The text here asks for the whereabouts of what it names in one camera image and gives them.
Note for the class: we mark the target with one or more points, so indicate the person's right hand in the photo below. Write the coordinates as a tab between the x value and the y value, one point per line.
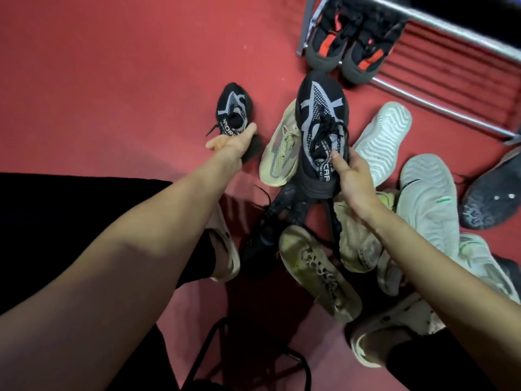
358	187

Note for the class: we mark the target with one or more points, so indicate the person's left hand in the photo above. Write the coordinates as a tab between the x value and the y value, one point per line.
232	148

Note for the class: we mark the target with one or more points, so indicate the black white knit sneaker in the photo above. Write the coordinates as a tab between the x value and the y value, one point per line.
234	109
321	118

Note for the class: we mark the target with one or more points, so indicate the white sneaker green stripe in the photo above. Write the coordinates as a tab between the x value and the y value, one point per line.
427	207
484	264

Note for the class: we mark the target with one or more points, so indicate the black red high-top shoe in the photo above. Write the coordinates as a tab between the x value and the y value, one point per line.
329	44
370	56

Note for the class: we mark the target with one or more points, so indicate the grey metal shoe rack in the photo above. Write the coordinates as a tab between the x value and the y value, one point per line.
447	28

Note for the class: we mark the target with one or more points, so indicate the person's right forearm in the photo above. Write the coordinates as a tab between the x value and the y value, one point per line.
447	289

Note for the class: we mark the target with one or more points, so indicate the person's left forearm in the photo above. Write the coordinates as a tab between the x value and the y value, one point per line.
101	280

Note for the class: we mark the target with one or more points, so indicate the person's left leg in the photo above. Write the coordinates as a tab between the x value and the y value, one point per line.
61	223

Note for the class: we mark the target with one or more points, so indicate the person's leg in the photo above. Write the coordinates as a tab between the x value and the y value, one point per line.
61	223
431	366

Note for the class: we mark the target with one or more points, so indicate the person's right leg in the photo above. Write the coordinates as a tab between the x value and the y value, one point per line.
431	366

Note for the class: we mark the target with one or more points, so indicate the beige clog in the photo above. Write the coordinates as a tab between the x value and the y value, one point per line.
228	256
386	325

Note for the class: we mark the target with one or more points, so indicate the black stool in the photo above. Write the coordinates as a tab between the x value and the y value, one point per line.
308	372

